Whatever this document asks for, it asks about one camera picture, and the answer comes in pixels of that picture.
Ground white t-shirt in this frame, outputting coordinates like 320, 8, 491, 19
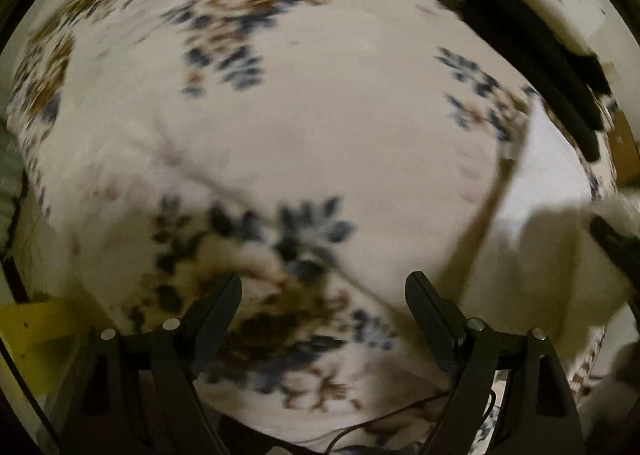
434, 95, 639, 369

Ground black clothes on bed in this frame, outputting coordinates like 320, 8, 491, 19
436, 0, 612, 162

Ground beige folded garment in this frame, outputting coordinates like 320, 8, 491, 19
522, 0, 593, 56

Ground floral bed quilt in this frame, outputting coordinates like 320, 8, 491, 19
1, 0, 538, 454

